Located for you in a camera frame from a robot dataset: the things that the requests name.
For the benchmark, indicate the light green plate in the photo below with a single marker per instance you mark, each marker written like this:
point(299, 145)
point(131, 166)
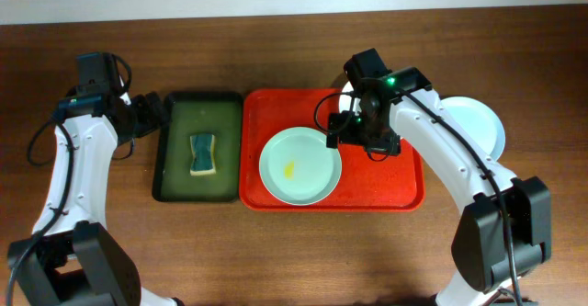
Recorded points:
point(298, 168)

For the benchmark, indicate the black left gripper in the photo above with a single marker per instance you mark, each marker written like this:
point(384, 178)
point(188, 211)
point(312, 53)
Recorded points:
point(150, 111)

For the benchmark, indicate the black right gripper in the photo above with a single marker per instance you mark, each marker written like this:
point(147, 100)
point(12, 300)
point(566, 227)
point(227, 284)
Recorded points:
point(383, 142)

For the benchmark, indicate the yellow green scrub sponge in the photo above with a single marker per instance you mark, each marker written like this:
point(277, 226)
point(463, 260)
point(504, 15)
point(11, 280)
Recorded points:
point(203, 149)

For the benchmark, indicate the light blue plate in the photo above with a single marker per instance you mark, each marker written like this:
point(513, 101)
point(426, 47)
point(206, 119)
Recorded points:
point(480, 122)

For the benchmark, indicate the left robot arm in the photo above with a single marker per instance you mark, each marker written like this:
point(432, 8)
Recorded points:
point(70, 258)

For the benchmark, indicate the cream white plate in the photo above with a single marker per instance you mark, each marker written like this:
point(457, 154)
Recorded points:
point(345, 101)

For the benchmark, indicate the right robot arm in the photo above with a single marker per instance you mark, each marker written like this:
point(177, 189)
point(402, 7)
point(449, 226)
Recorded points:
point(504, 230)

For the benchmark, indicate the dark green water tray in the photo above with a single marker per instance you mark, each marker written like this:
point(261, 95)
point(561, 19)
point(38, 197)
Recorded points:
point(191, 113)

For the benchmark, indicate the red plastic tray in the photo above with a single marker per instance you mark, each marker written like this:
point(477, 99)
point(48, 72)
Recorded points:
point(393, 185)

